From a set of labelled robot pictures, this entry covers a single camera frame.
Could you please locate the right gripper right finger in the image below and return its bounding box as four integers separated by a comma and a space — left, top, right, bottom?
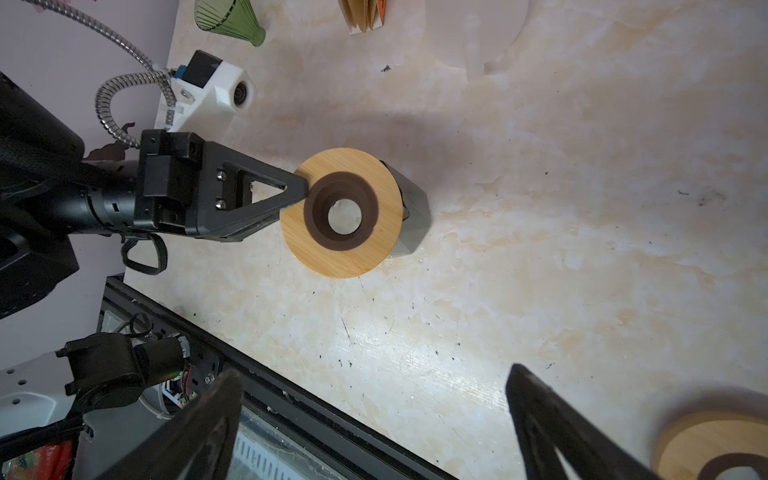
505, 364, 657, 479

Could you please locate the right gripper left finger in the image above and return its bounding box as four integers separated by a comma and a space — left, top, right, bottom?
100, 369, 243, 479

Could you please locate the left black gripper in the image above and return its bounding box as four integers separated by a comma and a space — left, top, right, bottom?
134, 129, 309, 242

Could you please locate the wooden ring holder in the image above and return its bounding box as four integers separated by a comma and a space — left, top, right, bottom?
280, 148, 403, 279
651, 411, 767, 479

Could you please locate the green glass dripper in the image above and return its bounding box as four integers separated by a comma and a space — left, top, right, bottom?
194, 0, 266, 47

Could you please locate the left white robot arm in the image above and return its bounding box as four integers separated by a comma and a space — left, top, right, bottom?
1, 78, 308, 316

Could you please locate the coffee filter pack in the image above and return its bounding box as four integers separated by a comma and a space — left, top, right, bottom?
337, 0, 387, 35

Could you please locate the clear plastic dripper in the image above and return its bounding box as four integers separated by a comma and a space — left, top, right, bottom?
425, 0, 530, 82

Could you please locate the white cable duct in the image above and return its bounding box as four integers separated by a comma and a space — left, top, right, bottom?
227, 434, 302, 480

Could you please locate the black base frame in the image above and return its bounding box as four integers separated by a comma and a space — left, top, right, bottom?
103, 276, 452, 479

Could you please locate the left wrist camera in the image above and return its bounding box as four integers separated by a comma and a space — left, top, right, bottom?
163, 50, 257, 141

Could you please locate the left metal conduit cable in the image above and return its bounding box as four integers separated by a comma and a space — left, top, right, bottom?
20, 0, 178, 150

